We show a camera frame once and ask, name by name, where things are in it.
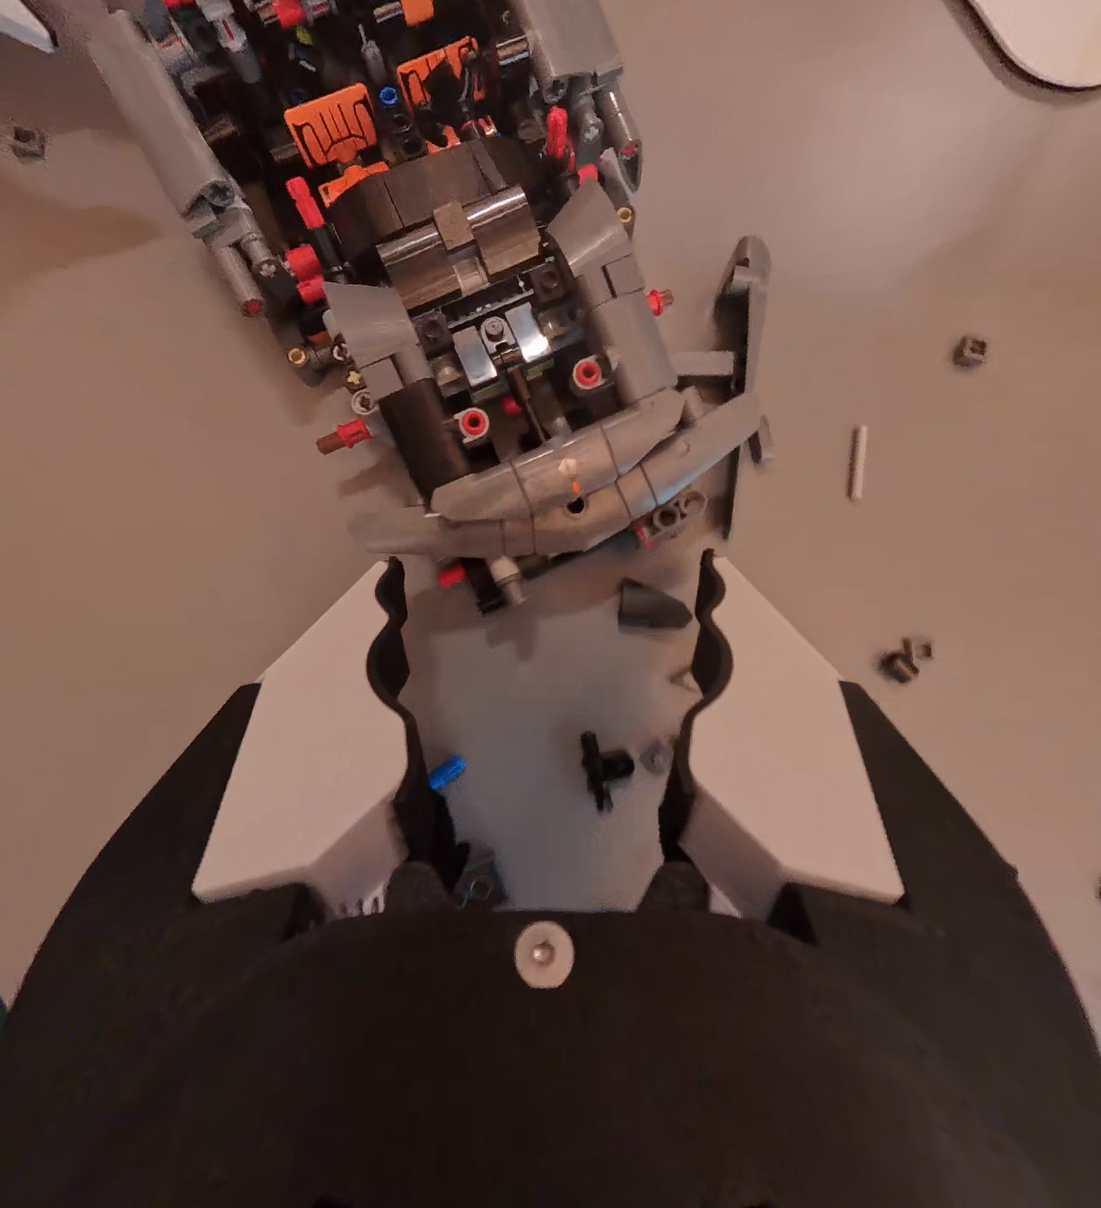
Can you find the large grey lego vehicle model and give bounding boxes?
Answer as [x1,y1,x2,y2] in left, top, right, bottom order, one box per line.
[87,0,773,617]

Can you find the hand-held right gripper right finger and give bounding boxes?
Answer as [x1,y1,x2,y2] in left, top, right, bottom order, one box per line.
[655,550,906,915]

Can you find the white flat board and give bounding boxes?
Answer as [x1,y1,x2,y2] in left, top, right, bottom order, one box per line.
[946,0,1101,93]

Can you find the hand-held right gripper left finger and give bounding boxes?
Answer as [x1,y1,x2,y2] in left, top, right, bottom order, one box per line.
[191,555,469,915]

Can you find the grey lego cylinder assembly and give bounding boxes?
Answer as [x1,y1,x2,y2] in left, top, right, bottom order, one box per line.
[87,8,276,320]

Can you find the long dark grey lego beam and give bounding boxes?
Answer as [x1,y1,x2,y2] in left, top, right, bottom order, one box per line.
[709,234,776,543]

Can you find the black lego piece with axle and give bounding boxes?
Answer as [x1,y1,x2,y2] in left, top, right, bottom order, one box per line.
[578,731,636,815]

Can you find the small dark grey lego piece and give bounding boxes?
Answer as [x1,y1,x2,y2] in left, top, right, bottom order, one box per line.
[875,637,936,685]

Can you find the black angled lego piece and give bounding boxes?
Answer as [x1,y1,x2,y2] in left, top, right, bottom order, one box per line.
[616,580,695,636]

